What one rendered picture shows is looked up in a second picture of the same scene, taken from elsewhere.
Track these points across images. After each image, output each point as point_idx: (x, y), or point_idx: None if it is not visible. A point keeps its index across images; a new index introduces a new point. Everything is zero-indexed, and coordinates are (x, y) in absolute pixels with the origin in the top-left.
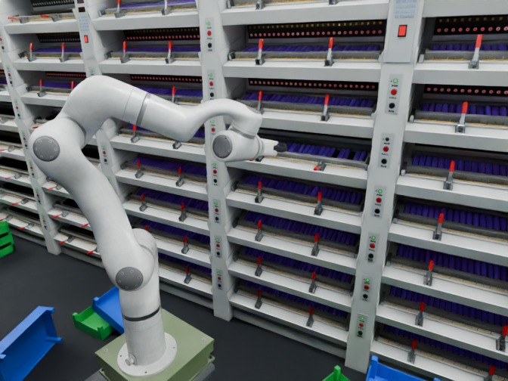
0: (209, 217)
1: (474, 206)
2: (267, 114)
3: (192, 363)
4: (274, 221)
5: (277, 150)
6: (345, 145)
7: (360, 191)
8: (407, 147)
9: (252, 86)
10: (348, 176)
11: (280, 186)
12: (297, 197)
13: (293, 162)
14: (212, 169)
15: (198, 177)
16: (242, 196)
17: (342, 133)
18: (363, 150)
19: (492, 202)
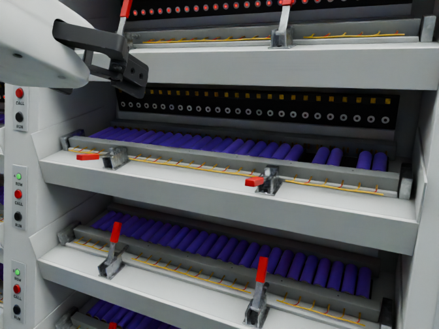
0: (4, 304)
1: None
2: (138, 50)
3: None
4: (155, 322)
5: (95, 67)
6: (327, 141)
7: (368, 262)
8: None
9: (128, 22)
10: (353, 211)
11: (170, 238)
12: (205, 269)
13: (196, 174)
14: (14, 188)
15: (3, 209)
16: (77, 257)
17: (332, 80)
18: (375, 152)
19: None
